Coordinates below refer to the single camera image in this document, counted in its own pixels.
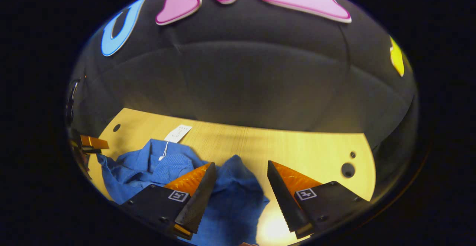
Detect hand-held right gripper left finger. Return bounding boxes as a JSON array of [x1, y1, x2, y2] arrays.
[[119, 162, 217, 240]]

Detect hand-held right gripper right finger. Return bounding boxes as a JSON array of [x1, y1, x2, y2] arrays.
[[267, 160, 372, 240]]

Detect blue corduroy shirt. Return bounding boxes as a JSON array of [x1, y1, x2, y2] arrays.
[[96, 139, 270, 246]]

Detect white paper hang tag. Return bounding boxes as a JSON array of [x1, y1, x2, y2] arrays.
[[158, 124, 193, 161]]

